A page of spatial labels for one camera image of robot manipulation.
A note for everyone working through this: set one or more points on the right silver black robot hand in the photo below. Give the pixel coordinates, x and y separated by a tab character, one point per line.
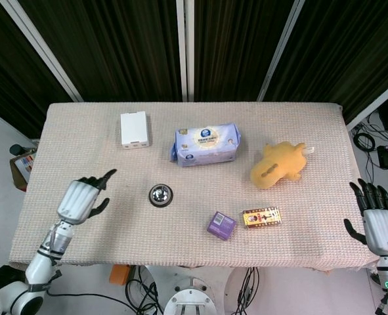
382	229

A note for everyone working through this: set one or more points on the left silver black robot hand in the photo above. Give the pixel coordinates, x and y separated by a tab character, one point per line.
78	200

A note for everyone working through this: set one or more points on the chrome desk bell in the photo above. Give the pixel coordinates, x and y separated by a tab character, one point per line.
160	195

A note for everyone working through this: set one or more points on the white silver robot base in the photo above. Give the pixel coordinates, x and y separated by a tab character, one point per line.
188	298

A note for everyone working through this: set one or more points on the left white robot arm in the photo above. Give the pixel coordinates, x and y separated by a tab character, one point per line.
41	265

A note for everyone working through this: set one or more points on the brown cardboard box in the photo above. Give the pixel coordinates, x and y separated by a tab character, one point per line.
19	170

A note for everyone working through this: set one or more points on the black cylindrical object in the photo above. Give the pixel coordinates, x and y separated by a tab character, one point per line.
16	149

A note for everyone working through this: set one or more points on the orange block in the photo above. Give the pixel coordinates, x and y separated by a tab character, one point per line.
119	275

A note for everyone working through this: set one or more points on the white cardboard box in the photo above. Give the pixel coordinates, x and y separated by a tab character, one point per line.
134	129

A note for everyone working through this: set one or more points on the yellow red printed box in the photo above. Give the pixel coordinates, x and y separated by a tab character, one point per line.
262	217

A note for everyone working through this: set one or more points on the yellow plush dinosaur toy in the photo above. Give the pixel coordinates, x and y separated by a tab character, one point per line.
279	164

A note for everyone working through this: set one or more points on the beige waffle tablecloth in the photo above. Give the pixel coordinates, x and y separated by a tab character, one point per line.
193	246

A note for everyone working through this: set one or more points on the dark brown curtain panel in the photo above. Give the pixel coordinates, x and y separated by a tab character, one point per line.
6	82
236	49
338	55
115	49

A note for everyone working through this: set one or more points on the lavender tissue pack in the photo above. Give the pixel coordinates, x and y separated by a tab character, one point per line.
206	144

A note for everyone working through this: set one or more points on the purple small box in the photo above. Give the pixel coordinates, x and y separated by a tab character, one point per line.
221	226

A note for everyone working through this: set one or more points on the grey metal frame post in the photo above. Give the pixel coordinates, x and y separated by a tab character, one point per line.
190	49
42	49
375	101
280	52
181	49

